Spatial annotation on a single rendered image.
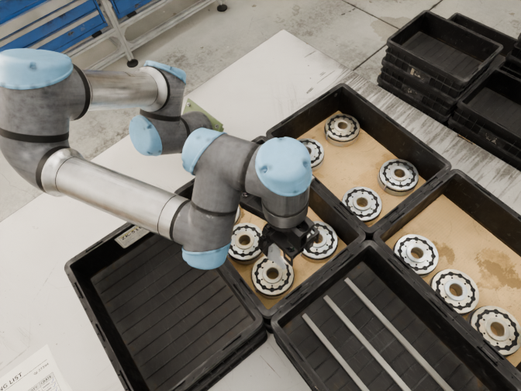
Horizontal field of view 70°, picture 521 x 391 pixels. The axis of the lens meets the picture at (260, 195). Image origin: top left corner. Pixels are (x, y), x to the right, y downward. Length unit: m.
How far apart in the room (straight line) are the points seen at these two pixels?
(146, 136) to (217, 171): 0.58
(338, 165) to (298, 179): 0.62
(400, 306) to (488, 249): 0.27
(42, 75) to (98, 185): 0.20
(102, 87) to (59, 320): 0.67
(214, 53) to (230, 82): 1.29
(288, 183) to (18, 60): 0.49
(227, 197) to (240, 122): 0.84
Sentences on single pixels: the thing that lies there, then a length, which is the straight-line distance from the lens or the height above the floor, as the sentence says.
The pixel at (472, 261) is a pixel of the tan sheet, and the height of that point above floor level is 0.83.
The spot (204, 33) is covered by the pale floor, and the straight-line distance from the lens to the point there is 2.99.
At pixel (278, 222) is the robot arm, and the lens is 0.58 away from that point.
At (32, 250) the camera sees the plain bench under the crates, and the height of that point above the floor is 0.70.
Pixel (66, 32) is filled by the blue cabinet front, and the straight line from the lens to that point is 2.64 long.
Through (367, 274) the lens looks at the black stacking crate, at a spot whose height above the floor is 0.83.
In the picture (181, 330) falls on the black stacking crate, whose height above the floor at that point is 0.83.
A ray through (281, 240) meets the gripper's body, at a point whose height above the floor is 1.11.
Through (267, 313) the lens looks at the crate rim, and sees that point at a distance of 0.82.
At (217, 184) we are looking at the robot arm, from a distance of 0.54.
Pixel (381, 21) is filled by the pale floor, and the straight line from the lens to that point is 3.04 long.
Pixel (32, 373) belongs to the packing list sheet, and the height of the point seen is 0.70.
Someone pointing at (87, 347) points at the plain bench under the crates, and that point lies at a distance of 1.17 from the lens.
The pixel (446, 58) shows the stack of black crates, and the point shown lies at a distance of 2.03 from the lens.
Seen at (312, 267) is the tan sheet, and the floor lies 0.83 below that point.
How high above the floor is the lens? 1.73
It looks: 60 degrees down
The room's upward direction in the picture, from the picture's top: 8 degrees counter-clockwise
